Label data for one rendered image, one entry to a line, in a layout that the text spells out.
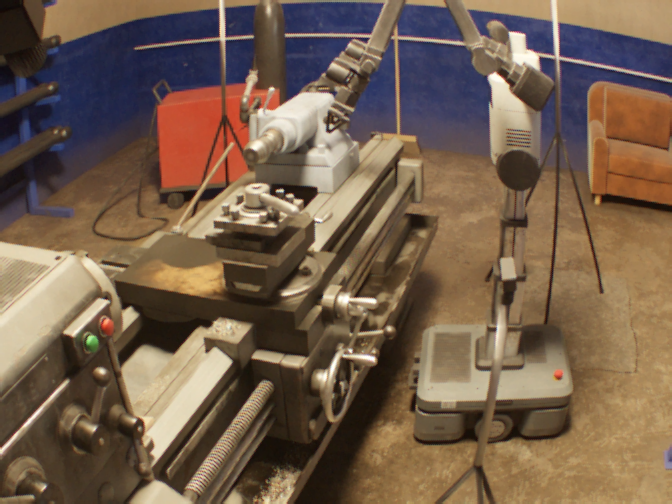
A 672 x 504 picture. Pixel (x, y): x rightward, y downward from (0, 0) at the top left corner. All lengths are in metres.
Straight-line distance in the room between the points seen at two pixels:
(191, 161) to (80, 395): 3.80
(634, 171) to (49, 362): 4.52
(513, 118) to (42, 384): 1.71
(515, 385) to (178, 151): 3.03
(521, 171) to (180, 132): 2.95
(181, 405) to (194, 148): 3.36
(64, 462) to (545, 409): 1.97
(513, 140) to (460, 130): 3.58
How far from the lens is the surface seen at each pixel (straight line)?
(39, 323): 1.07
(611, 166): 5.03
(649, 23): 5.66
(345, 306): 1.83
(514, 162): 2.30
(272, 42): 4.68
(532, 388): 2.59
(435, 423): 2.62
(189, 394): 1.62
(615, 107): 5.29
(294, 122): 2.50
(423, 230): 3.41
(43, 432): 1.07
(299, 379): 1.79
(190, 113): 4.73
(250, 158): 2.32
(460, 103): 5.78
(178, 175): 4.88
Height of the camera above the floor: 1.80
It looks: 26 degrees down
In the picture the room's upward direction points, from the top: 2 degrees counter-clockwise
